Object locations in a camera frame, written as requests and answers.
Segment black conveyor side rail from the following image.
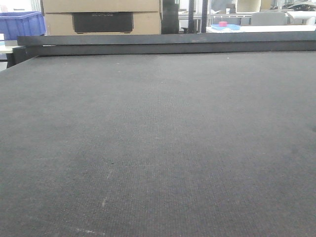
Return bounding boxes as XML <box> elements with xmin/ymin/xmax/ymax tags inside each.
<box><xmin>13</xmin><ymin>31</ymin><xmax>316</xmax><ymax>64</ymax></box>

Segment black vertical post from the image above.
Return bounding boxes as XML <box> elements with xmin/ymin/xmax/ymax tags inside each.
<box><xmin>188</xmin><ymin>0</ymin><xmax>195</xmax><ymax>34</ymax></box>

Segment blue plastic crate background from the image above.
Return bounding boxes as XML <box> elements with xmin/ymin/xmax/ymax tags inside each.
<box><xmin>0</xmin><ymin>11</ymin><xmax>46</xmax><ymax>40</ymax></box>

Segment red small box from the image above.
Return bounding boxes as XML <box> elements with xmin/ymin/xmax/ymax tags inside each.
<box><xmin>218</xmin><ymin>21</ymin><xmax>228</xmax><ymax>27</ymax></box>

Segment black conveyor belt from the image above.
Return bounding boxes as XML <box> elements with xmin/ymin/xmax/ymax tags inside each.
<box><xmin>0</xmin><ymin>51</ymin><xmax>316</xmax><ymax>237</ymax></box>

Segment upper cardboard box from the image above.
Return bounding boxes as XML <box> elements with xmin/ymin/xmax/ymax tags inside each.
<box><xmin>42</xmin><ymin>0</ymin><xmax>162</xmax><ymax>13</ymax></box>

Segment cardboard box with black print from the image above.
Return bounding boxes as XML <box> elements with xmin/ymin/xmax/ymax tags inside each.
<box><xmin>45</xmin><ymin>12</ymin><xmax>161</xmax><ymax>36</ymax></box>

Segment white background table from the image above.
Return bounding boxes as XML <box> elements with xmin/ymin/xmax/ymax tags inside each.
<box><xmin>206</xmin><ymin>25</ymin><xmax>316</xmax><ymax>33</ymax></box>

